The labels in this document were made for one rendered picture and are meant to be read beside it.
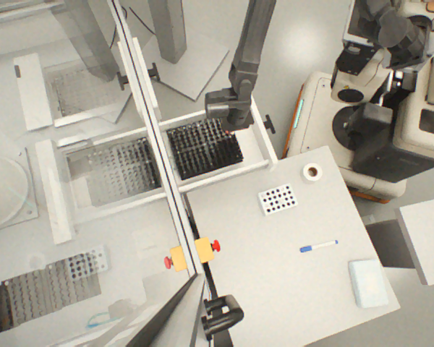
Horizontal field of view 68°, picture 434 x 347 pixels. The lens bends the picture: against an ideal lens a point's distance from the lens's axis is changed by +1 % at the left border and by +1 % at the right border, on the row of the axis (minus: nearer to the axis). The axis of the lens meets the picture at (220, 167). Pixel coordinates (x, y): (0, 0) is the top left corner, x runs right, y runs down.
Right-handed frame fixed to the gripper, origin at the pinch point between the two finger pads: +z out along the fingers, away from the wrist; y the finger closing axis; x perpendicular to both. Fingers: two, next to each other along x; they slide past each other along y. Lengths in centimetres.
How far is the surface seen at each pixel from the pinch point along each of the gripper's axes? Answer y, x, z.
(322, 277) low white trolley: -19, 55, 16
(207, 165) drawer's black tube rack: 10.7, 8.7, 4.8
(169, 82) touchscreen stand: 7, -76, 92
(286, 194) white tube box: -15.4, 24.1, 13.1
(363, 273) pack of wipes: -31, 57, 11
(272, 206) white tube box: -8.9, 26.9, 13.5
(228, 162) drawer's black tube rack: 3.7, 9.6, 4.2
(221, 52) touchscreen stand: -33, -89, 89
